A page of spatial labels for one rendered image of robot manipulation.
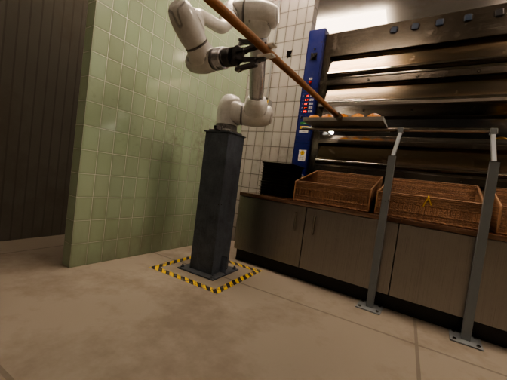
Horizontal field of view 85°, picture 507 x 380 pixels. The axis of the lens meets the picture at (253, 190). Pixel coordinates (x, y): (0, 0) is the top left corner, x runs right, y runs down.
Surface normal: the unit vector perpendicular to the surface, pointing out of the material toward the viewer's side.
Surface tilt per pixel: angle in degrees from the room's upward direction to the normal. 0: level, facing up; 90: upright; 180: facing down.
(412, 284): 90
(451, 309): 90
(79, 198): 90
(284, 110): 90
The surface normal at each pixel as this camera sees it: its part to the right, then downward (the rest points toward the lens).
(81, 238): 0.83, 0.13
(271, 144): -0.54, -0.04
